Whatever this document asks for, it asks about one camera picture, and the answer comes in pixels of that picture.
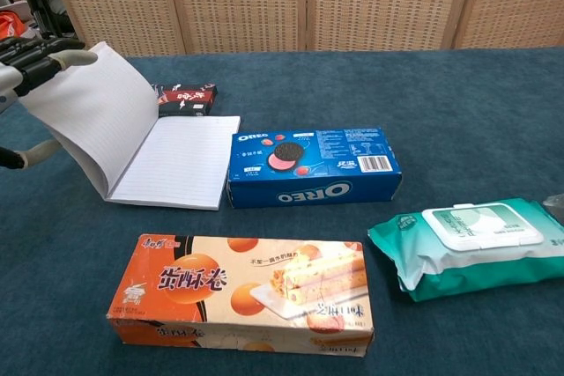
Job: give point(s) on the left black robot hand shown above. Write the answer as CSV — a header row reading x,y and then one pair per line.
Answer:
x,y
31,68

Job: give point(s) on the white lined notebook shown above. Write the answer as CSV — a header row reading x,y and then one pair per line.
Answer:
x,y
132,138

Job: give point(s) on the orange white bag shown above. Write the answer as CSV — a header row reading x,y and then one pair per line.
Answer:
x,y
9,26

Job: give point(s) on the black red small box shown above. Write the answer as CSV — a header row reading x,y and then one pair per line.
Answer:
x,y
187,98

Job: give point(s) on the woven folding screen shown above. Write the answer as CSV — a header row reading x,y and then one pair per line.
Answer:
x,y
282,2

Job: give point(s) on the blue Oreo cookie box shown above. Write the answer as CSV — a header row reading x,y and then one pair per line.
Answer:
x,y
308,164

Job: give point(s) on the orange egg roll box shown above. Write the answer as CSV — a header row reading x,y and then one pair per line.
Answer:
x,y
247,292

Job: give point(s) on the green wet wipes pack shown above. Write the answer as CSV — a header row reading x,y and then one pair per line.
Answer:
x,y
471,248

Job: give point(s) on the clear plastic wrapper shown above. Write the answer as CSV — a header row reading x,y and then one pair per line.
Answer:
x,y
556,205

